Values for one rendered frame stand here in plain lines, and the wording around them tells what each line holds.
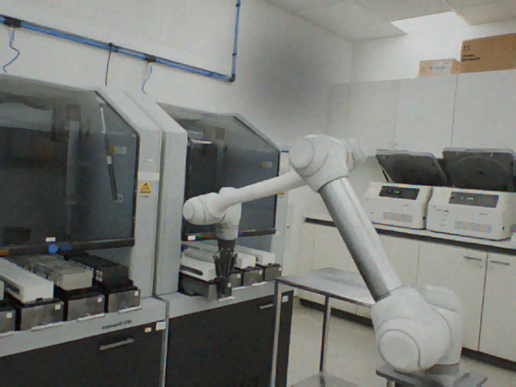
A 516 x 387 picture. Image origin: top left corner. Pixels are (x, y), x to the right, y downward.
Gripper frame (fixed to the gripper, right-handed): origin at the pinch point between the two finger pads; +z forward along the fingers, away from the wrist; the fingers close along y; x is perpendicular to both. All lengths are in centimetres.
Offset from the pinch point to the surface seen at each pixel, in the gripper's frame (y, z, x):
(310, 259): -229, 32, -118
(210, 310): -3.6, 14.0, -11.1
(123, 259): 32.6, -9.6, -26.2
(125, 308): 40.9, 4.9, -9.3
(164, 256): 16.6, -10.4, -19.9
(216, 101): -106, -99, -131
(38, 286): 71, -6, -15
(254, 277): -31.4, 2.9, -10.9
